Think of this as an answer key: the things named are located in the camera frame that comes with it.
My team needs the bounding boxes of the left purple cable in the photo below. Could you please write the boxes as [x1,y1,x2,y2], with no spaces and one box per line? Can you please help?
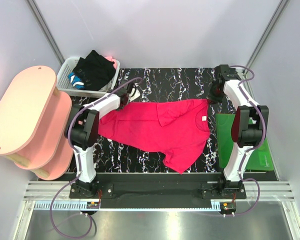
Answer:
[50,76,144,237]

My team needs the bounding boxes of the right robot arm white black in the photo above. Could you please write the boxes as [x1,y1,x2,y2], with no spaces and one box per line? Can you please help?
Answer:
[207,64,269,199]

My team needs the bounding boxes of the pink red t shirt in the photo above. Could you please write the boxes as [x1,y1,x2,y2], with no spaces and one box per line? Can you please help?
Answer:
[98,99,210,174]

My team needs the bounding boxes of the small controller board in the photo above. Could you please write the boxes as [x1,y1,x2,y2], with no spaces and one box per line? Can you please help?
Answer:
[86,201,101,209]
[221,202,237,212]

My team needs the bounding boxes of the blue white garment in basket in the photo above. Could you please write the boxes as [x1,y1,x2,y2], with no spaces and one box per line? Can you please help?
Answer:
[67,72,85,90]

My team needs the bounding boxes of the right aluminium frame post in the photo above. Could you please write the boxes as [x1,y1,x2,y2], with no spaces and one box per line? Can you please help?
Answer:
[244,0,290,68]

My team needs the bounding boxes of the aluminium frame post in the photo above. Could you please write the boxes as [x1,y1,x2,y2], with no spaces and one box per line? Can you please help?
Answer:
[25,0,65,65]
[244,0,290,68]

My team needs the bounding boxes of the pink three tier shelf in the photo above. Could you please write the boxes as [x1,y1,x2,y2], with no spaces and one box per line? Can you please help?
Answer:
[0,65,74,181]

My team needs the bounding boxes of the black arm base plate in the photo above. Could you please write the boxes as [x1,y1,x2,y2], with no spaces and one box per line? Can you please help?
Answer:
[68,171,278,209]

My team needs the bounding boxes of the light pink garment in basket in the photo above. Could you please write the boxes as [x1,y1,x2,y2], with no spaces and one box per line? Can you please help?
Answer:
[105,56,118,69]

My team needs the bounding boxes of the left small controller board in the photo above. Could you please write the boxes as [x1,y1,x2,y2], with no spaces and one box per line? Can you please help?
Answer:
[86,201,101,209]

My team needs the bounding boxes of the green cutting mat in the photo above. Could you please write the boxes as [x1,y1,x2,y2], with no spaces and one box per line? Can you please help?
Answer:
[216,113,274,172]

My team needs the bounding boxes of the black t shirt in basket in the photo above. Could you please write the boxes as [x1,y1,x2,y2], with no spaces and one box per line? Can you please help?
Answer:
[72,50,116,91]

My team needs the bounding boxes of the white plastic laundry basket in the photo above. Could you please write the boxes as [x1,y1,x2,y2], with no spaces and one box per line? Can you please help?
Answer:
[56,56,120,98]

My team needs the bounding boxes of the black marble pattern mat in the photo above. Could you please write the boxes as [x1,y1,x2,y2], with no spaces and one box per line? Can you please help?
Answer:
[93,67,236,173]

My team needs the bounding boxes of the aluminium rail front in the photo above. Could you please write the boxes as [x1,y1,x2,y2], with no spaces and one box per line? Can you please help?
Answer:
[23,181,295,202]

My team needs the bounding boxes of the right small controller board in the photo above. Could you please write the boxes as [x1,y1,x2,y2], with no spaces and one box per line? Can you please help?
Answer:
[221,202,237,212]

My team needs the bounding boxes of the white slotted cable duct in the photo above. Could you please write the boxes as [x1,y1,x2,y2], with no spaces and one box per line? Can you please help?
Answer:
[34,200,221,212]

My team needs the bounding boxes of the left aluminium frame post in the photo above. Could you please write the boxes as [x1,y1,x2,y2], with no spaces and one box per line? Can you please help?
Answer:
[25,0,65,65]

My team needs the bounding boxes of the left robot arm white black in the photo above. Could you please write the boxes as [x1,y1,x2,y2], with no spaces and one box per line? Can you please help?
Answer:
[64,83,139,198]

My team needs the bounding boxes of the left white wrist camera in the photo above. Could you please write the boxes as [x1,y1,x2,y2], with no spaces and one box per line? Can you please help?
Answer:
[128,83,141,102]

